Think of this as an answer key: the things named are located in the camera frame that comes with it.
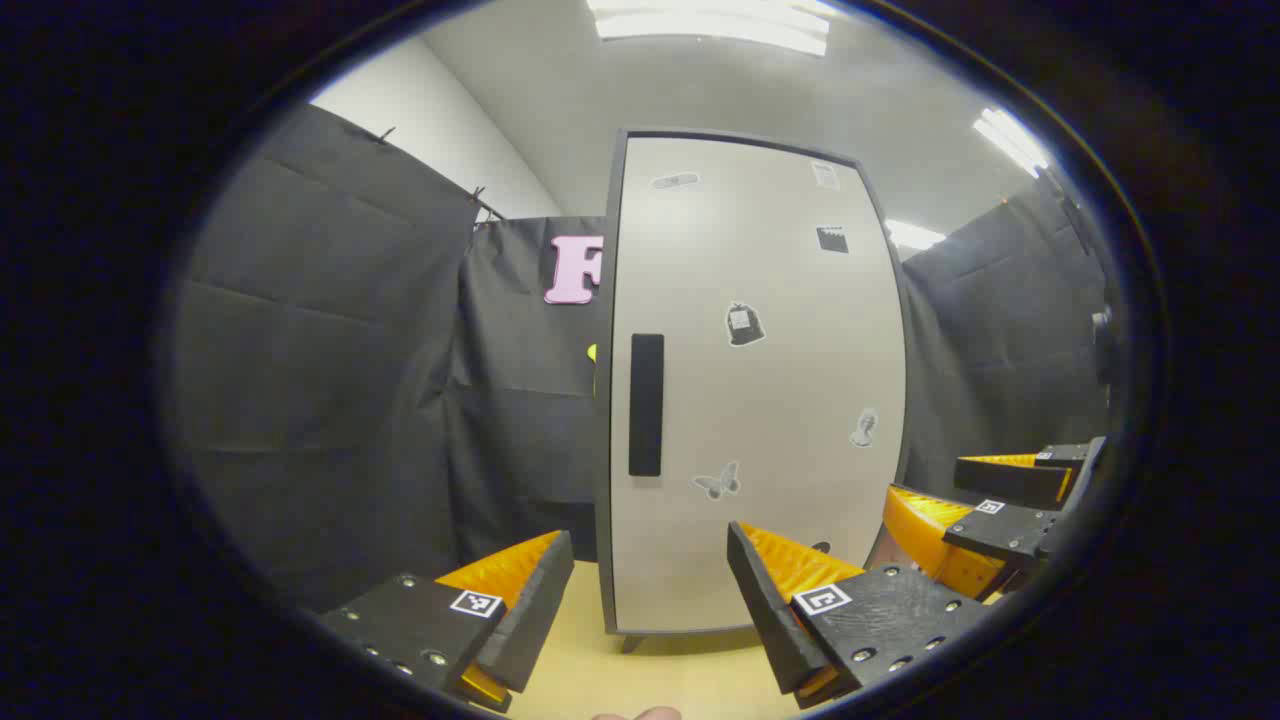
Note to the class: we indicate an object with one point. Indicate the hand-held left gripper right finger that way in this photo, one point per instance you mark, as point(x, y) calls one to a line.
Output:
point(765, 620)

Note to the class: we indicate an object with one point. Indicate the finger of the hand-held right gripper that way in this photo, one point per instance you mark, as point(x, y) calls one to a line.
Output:
point(1000, 530)
point(1010, 480)

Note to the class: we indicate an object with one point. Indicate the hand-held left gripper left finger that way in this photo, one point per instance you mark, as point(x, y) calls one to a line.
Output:
point(535, 620)

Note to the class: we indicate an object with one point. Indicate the light grey cabinet door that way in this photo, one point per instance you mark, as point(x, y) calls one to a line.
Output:
point(760, 400)

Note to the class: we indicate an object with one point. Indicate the grey cabinet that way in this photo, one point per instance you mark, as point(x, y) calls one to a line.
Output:
point(603, 400)

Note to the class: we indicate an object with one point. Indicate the long ceiling light panel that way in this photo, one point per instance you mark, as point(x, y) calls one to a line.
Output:
point(715, 25)

